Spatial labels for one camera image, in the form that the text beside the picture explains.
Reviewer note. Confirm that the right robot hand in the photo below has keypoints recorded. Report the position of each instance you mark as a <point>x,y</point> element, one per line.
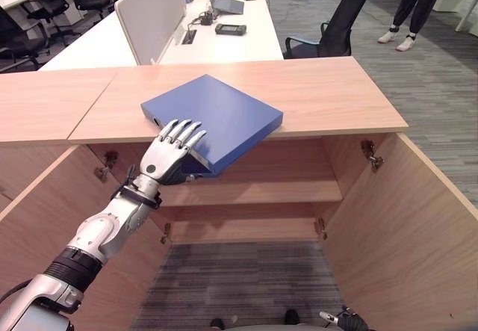
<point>351,323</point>

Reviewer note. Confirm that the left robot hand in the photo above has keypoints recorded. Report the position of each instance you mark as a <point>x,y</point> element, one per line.
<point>160,157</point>

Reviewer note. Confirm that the blue folder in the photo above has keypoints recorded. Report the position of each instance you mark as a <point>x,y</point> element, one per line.
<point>220,118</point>

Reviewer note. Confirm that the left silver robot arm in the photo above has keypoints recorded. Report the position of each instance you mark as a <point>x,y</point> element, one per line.
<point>108,226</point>

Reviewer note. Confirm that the wooden cabinet shelf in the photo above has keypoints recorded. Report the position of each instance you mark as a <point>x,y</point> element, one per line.
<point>261,192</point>

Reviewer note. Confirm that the adjacent wooden cabinet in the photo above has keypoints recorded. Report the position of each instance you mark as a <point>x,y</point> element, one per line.
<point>45,103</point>

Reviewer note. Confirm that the wooden office cabinet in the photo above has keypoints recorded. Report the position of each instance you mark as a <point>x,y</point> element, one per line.
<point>317,95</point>

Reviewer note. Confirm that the metal door hinge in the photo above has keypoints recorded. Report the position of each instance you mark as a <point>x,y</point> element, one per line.
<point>165,232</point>
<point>320,228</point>
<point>102,168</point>
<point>372,155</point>

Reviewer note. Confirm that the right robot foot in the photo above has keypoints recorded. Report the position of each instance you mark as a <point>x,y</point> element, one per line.
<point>291,316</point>

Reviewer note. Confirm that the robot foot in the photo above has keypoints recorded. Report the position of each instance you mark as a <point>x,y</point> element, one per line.
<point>217,323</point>
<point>291,316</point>

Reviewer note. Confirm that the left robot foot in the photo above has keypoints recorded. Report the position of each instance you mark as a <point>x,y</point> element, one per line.
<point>217,323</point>

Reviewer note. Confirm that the long white desk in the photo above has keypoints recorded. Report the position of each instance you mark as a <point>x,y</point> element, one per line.
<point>239,47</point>

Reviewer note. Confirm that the white desk partition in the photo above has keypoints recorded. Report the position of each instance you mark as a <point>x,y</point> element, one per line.
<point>149,13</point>

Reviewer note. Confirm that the black handheld controller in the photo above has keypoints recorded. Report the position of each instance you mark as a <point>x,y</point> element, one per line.
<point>230,29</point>

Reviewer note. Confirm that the black chair with teal armrests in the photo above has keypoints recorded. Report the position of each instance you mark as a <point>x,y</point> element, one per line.
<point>347,21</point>

